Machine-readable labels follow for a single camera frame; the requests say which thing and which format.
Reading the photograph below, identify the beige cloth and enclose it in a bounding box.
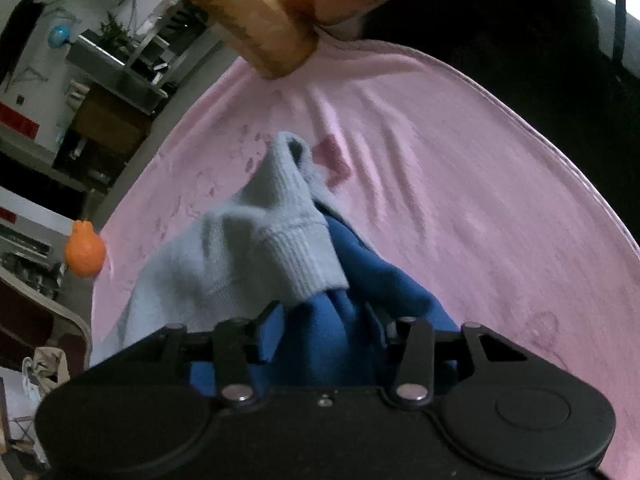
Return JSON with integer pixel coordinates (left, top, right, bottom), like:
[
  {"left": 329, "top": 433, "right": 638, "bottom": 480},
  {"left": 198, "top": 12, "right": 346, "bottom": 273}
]
[{"left": 31, "top": 345, "right": 71, "bottom": 391}]

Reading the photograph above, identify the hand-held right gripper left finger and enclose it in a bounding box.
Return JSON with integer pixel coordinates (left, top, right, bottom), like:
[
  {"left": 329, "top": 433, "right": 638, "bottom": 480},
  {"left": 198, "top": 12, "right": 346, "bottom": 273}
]
[{"left": 87, "top": 301, "right": 282, "bottom": 407}]

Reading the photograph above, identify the orange juice bottle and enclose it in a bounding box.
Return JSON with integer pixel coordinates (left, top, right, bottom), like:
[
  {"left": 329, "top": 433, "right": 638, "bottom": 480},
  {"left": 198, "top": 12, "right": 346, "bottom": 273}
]
[{"left": 131, "top": 0, "right": 321, "bottom": 81}]

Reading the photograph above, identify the light grey knit sweater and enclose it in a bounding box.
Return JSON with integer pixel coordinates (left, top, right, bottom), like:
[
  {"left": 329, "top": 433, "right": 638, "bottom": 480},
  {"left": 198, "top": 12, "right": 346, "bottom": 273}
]
[{"left": 90, "top": 131, "right": 351, "bottom": 368}]

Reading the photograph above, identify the long red wall banner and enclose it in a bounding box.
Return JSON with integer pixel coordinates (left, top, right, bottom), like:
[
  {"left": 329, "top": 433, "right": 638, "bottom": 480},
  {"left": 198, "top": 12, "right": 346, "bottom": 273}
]
[{"left": 0, "top": 102, "right": 41, "bottom": 138}]

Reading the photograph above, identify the white plastic bag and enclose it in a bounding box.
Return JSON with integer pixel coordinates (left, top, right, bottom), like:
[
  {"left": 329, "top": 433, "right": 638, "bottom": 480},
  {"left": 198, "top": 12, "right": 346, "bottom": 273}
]
[{"left": 0, "top": 357, "right": 46, "bottom": 441}]

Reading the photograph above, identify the tall grey speaker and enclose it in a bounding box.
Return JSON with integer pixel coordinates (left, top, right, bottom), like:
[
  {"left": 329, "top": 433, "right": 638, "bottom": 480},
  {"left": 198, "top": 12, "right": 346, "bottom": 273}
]
[{"left": 65, "top": 32, "right": 170, "bottom": 115}]

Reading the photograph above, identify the brown cabinet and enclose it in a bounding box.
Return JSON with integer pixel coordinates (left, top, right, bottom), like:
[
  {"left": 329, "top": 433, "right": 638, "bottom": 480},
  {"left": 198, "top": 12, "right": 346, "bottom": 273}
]
[{"left": 67, "top": 82, "right": 153, "bottom": 161}]

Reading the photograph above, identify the grey television stand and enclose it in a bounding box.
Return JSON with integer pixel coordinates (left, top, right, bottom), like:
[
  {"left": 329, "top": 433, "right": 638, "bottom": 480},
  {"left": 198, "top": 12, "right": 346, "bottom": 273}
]
[{"left": 117, "top": 0, "right": 221, "bottom": 91}]

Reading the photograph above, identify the dark red chair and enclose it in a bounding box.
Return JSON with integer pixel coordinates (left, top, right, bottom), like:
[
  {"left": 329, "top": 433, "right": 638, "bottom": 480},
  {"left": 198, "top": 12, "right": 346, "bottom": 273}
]
[{"left": 0, "top": 265, "right": 93, "bottom": 376}]

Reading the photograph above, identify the green potted plant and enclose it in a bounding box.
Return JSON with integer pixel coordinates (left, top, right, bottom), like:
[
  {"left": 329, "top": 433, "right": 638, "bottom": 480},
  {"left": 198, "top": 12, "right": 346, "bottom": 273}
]
[{"left": 97, "top": 12, "right": 133, "bottom": 53}]

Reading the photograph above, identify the black cabinet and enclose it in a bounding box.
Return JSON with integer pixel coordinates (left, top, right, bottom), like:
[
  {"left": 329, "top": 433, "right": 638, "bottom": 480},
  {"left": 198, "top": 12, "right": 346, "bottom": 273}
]
[{"left": 52, "top": 132, "right": 133, "bottom": 191}]

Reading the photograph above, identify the orange plush toy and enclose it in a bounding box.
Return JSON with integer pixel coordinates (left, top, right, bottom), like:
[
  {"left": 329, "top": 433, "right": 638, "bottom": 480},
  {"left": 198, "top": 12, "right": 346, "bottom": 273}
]
[{"left": 64, "top": 220, "right": 107, "bottom": 277}]

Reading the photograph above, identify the pink blanket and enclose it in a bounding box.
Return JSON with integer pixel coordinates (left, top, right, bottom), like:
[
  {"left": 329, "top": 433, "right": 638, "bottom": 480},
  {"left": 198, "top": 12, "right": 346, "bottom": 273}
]
[{"left": 90, "top": 35, "right": 640, "bottom": 480}]

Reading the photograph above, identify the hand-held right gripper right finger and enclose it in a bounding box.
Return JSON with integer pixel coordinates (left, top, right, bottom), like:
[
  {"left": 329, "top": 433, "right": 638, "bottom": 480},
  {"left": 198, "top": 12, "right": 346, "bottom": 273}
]
[{"left": 372, "top": 305, "right": 571, "bottom": 405}]

